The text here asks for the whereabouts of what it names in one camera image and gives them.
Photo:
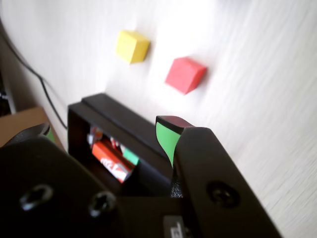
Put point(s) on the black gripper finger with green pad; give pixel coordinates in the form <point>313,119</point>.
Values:
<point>44,188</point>
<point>210,173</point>

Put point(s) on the red cube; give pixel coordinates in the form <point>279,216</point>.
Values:
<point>184,75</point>

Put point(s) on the yellow cube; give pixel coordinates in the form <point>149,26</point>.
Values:
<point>131,45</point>

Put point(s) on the black cardboard box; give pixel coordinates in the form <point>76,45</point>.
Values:
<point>76,129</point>

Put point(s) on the large brown cardboard box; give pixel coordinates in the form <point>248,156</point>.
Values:
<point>24,121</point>

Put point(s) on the orange white matchbox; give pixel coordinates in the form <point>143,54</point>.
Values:
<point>111,161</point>

